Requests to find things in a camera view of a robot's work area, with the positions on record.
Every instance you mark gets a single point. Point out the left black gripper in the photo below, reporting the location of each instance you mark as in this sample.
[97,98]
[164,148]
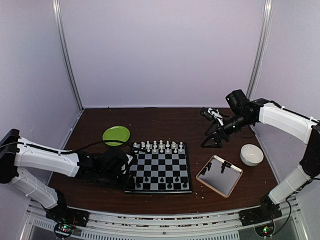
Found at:
[123,185]

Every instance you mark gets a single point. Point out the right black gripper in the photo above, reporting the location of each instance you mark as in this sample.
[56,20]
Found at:
[215,134]

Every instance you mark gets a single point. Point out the black white chess board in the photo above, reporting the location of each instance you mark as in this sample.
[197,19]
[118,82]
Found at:
[160,159]

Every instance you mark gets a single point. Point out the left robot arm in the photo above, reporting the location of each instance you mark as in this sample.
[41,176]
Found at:
[17,154]

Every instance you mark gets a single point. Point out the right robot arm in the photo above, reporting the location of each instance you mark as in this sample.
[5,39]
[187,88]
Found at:
[289,130]

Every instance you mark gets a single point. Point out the black chess pieces pile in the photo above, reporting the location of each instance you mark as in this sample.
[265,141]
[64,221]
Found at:
[216,166]

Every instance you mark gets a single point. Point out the wooden metal tray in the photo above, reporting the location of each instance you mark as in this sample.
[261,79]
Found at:
[221,183]

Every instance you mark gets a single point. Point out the green plate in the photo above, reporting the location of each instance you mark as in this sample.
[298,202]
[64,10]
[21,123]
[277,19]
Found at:
[117,133]

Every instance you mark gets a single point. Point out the white bowl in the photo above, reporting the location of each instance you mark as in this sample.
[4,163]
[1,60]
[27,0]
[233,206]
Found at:
[251,155]

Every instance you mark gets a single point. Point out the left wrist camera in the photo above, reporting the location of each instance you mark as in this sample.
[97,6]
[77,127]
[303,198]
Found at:
[130,159]

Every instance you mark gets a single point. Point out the front aluminium rail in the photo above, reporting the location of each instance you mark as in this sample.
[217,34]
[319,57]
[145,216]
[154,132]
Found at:
[219,225]

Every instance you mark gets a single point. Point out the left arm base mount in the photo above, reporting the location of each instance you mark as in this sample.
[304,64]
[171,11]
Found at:
[71,217]

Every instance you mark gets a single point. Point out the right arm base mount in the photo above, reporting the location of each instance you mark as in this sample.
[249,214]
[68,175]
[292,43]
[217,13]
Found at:
[255,216]

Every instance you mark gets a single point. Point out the right aluminium frame post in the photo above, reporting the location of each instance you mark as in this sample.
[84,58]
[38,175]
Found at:
[261,47]

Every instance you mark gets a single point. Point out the aluminium frame post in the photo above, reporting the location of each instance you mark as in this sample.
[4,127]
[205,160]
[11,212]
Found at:
[261,47]
[65,53]

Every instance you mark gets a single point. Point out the left aluminium frame post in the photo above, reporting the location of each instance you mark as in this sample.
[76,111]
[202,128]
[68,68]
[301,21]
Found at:
[65,53]

